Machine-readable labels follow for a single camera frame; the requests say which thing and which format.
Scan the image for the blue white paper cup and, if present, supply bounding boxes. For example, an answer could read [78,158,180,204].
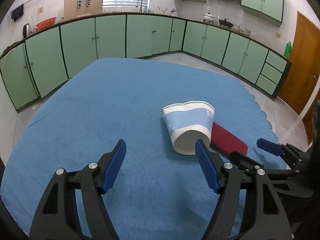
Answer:
[162,101,215,155]

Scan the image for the green lower kitchen cabinets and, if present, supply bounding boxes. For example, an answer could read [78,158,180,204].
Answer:
[1,13,291,110]

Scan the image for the dark red sponge pad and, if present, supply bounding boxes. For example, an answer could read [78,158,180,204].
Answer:
[210,122,248,156]

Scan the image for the blue table mat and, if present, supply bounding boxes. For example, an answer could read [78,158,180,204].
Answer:
[1,59,286,239]

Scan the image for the brown wooden door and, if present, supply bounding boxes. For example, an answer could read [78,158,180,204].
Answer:
[278,12,319,114]

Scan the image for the green thermos bottle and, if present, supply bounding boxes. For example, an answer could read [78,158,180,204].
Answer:
[284,42,292,58]

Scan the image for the black wok pan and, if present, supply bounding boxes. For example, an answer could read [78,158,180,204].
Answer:
[219,18,234,29]

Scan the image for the white cooking pot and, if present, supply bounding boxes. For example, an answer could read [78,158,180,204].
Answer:
[202,13,215,24]

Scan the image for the orange plastic basin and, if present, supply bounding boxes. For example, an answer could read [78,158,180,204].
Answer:
[36,17,56,31]

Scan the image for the chrome sink faucet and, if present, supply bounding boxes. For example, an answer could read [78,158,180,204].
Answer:
[136,0,143,13]

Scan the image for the steel electric kettle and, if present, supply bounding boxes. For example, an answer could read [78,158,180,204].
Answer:
[22,23,32,38]

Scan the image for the brown cardboard box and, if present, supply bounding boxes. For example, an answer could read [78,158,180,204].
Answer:
[63,0,103,21]

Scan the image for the dark hanging towel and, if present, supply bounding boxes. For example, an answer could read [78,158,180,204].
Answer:
[11,3,24,22]

